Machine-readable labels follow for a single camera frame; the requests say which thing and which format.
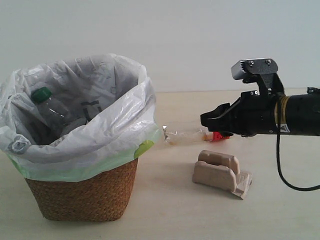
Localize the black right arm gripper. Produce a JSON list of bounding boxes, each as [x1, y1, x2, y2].
[[200, 90, 277, 137]]

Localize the beige moulded pulp cardboard piece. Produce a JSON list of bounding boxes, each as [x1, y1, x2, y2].
[[192, 150, 253, 200]]

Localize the clear bottle green label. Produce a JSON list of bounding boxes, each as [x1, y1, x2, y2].
[[31, 86, 87, 137]]

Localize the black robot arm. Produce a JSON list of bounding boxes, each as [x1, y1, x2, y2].
[[200, 87, 320, 137]]

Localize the white green plastic bin liner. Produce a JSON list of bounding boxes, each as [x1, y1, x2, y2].
[[0, 53, 161, 182]]

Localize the woven wicker waste basket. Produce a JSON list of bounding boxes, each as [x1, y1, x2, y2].
[[26, 159, 138, 222]]

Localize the clear bottle red label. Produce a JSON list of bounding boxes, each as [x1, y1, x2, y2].
[[162, 121, 230, 146]]

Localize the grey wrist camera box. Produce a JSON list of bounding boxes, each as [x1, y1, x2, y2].
[[231, 58, 279, 80]]

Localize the black cable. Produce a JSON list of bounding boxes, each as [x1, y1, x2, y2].
[[275, 124, 320, 193]]

